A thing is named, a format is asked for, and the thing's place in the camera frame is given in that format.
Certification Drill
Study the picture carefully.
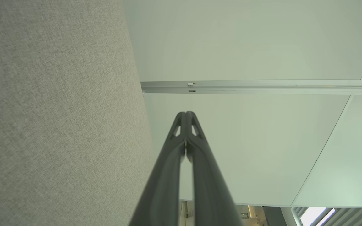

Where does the bright window with louvres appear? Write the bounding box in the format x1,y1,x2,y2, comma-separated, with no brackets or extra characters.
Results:
290,206,362,226

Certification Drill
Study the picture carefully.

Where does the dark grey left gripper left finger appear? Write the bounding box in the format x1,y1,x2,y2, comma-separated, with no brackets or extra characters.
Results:
128,111,188,226

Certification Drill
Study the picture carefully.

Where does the grey metal post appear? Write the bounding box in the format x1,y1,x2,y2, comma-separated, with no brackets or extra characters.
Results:
140,79,362,96

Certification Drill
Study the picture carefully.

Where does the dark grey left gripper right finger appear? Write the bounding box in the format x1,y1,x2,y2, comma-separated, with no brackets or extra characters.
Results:
186,111,244,226

